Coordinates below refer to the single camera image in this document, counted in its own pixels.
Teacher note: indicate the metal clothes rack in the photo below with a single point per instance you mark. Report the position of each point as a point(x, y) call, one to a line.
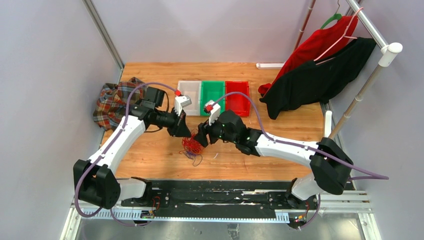
point(371, 126)

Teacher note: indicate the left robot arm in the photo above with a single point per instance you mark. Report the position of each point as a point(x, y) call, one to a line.
point(94, 179)

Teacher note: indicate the red plastic bin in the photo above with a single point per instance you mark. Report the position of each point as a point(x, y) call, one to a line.
point(236, 102)

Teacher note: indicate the black shirt on hanger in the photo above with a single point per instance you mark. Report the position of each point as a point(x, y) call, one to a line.
point(319, 81)

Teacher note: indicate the plaid flannel shirt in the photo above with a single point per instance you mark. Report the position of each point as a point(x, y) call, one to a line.
point(111, 105)

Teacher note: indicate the white plastic bin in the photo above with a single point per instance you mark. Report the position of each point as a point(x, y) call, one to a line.
point(191, 88)

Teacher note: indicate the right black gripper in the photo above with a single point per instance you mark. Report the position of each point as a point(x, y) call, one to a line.
point(206, 129)

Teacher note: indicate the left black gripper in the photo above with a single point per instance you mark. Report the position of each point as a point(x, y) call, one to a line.
point(176, 130)

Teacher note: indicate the pink hanger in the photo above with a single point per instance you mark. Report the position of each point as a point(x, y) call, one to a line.
point(342, 36)

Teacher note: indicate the green plastic bin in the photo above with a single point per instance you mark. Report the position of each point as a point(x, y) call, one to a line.
point(210, 90)

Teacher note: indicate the green hanger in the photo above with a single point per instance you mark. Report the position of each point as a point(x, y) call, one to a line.
point(335, 17)

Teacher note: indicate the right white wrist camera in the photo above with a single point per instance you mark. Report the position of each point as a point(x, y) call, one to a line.
point(214, 111)

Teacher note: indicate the white plastic strip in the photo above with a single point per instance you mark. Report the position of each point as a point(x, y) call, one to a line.
point(270, 66)

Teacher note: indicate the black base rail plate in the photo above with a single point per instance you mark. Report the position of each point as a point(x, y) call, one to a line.
point(220, 199)

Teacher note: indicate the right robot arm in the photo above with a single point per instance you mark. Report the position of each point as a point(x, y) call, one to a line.
point(328, 163)

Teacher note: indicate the red shirt on hanger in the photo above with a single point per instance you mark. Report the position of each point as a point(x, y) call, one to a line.
point(314, 46)

